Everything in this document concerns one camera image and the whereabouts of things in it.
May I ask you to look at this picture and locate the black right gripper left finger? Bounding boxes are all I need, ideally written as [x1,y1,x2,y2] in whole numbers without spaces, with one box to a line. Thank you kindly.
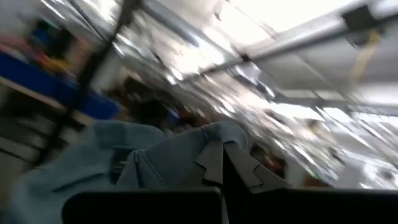
[194,139,224,188]

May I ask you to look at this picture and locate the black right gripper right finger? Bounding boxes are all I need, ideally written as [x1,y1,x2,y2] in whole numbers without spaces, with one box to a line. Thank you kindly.
[223,141,292,194]

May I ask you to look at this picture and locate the grey-green trousers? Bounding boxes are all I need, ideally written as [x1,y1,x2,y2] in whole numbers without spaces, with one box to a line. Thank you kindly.
[0,119,249,224]

